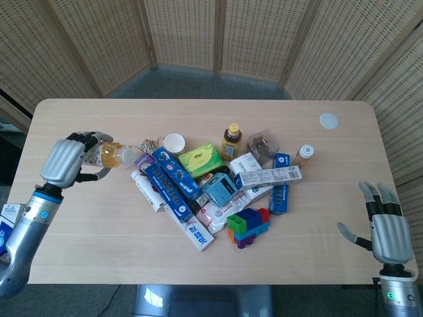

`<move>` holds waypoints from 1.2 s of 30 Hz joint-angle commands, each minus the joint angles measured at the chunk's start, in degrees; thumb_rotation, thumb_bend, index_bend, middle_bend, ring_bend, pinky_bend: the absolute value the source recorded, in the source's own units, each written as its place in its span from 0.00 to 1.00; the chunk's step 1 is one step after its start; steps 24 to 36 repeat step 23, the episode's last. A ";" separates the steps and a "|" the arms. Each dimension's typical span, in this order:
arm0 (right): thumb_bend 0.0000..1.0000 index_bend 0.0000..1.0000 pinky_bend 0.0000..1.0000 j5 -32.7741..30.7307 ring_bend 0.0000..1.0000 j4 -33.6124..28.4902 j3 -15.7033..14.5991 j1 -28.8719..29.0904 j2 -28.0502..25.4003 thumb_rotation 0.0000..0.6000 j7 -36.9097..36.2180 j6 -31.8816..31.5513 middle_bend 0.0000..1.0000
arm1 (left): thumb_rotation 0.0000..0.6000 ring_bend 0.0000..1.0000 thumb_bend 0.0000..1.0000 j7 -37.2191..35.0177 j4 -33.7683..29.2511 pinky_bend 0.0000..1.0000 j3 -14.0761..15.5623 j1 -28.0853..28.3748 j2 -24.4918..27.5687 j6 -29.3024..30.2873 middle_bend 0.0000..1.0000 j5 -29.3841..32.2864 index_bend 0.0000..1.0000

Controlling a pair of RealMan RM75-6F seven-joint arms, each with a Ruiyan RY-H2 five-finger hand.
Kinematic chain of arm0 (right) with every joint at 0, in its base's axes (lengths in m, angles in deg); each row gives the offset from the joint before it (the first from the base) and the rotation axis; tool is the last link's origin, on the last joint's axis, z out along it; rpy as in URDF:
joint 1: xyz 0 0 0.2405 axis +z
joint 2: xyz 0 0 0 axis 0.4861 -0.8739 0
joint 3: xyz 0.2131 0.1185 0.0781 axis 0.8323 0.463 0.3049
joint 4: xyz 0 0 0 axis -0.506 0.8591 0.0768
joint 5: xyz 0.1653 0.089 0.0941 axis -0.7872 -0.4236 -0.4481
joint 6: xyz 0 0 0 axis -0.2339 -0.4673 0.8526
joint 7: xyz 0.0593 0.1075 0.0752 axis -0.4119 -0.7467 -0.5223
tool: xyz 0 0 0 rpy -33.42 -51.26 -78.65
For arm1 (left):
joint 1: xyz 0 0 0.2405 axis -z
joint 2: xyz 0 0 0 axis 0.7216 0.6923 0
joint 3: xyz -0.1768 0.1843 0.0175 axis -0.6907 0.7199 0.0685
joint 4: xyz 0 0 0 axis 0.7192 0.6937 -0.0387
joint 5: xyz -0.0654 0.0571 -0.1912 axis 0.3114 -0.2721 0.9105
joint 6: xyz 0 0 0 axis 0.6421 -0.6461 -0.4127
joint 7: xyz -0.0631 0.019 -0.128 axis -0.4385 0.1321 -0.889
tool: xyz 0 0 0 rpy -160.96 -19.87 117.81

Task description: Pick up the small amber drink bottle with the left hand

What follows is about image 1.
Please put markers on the small blue cookie box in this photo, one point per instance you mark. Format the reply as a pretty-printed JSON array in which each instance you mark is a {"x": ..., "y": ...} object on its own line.
[{"x": 280, "y": 198}]

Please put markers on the clear plastic cube box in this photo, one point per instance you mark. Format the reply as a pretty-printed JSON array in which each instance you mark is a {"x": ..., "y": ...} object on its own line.
[{"x": 262, "y": 145}]

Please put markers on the blue white carton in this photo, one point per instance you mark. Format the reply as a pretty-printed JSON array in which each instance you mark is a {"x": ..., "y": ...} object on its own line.
[{"x": 8, "y": 221}]

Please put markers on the light blue carton box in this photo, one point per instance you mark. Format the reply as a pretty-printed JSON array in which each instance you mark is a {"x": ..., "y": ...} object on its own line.
[{"x": 219, "y": 190}]

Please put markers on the pink wet wipes pack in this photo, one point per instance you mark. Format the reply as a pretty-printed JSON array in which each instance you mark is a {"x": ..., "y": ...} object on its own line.
[{"x": 213, "y": 218}]

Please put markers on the small purple box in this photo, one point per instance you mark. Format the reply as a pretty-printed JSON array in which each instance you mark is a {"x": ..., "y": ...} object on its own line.
[{"x": 143, "y": 162}]

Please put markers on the white cylindrical bottle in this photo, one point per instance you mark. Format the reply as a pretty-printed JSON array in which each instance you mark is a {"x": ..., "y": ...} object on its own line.
[{"x": 148, "y": 195}]

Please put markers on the white paper cup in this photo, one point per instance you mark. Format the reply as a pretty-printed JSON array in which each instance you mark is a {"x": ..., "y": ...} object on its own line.
[{"x": 173, "y": 143}]

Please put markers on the yellow drink bottle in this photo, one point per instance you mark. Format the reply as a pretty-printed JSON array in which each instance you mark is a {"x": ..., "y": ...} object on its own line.
[{"x": 110, "y": 155}]

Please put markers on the green tissue pack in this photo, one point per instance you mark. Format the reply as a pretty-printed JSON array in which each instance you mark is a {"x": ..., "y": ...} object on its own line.
[{"x": 200, "y": 160}]

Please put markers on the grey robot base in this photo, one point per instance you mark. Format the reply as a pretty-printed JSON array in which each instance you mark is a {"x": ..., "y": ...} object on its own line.
[{"x": 205, "y": 300}]

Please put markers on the white tissue pack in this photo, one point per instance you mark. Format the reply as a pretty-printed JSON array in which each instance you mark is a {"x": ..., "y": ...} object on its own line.
[{"x": 244, "y": 165}]

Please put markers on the colourful building block toy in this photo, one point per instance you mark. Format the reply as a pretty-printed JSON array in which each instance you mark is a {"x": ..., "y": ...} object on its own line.
[{"x": 246, "y": 228}]

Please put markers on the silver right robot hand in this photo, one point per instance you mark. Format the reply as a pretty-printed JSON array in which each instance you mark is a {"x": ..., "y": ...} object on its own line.
[{"x": 391, "y": 237}]

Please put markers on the blue cookie box pink print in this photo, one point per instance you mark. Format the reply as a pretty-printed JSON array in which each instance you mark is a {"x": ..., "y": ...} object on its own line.
[{"x": 176, "y": 173}]

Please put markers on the white pink toothpaste box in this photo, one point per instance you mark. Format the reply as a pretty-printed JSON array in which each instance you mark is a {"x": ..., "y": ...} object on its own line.
[{"x": 200, "y": 236}]

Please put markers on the yellow cap tea bottle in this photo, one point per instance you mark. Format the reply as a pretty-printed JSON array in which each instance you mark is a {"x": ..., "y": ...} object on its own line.
[{"x": 230, "y": 147}]

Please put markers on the white grey toothpaste box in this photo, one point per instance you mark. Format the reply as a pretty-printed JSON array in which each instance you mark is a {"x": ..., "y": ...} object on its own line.
[{"x": 269, "y": 178}]

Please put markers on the woven bamboo folding screen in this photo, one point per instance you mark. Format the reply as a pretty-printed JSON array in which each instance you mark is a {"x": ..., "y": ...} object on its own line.
[{"x": 99, "y": 39}]

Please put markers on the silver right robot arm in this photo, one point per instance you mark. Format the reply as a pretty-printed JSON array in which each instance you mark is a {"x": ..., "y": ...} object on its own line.
[{"x": 401, "y": 294}]

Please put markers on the long blue cookie box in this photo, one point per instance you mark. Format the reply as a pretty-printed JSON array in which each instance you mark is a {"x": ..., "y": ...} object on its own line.
[{"x": 167, "y": 193}]

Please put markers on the brown bottle white cap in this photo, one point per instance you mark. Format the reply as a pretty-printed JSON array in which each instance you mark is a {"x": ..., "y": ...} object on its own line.
[{"x": 304, "y": 155}]

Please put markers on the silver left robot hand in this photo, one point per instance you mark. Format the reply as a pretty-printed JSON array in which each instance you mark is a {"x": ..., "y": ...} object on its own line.
[{"x": 61, "y": 162}]

